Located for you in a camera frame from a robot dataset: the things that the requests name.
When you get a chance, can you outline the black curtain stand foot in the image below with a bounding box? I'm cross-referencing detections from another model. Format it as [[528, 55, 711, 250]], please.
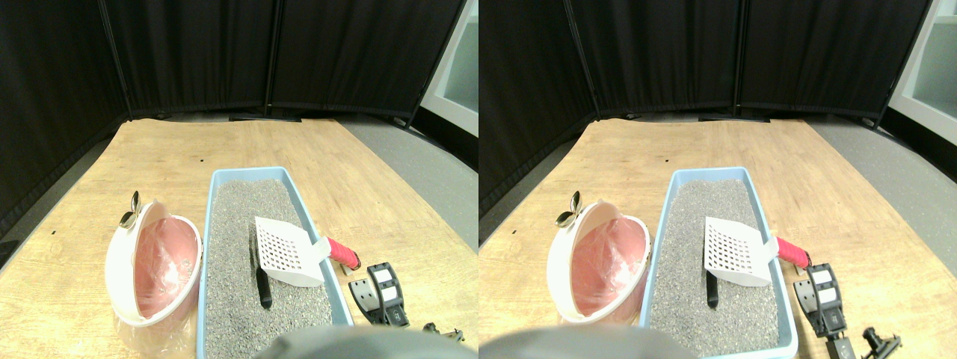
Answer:
[[699, 112, 771, 123]]

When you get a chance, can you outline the white scoop with red handle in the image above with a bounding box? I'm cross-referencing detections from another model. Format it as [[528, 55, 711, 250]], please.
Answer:
[[703, 216, 812, 288], [254, 216, 362, 288]]

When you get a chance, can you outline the black bracket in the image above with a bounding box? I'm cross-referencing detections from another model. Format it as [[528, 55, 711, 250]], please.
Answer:
[[422, 322, 466, 343], [860, 327, 902, 357]]

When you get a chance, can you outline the white shelf unit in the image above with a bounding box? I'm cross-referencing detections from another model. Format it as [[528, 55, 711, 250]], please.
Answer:
[[420, 0, 479, 135], [887, 0, 957, 147]]

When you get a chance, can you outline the white bin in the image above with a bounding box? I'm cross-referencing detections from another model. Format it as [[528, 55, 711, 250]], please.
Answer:
[[546, 191, 653, 330], [105, 191, 204, 352]]

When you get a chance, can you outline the blue litter tray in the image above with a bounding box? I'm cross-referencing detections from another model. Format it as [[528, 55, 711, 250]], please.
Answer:
[[638, 166, 799, 359], [196, 166, 354, 359]]

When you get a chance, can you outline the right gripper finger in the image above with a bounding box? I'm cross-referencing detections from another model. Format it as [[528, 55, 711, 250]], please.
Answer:
[[793, 278, 825, 319], [348, 278, 384, 321], [806, 263, 847, 339], [366, 262, 410, 327]]

